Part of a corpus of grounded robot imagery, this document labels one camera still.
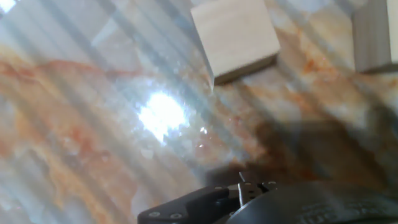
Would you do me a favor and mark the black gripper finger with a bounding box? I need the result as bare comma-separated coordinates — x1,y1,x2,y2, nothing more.
136,180,278,224

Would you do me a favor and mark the orange marble pattern mat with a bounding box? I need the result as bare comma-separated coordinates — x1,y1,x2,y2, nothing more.
0,0,398,224

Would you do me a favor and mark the wooden cube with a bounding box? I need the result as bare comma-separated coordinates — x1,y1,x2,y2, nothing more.
351,0,398,74
190,0,282,87

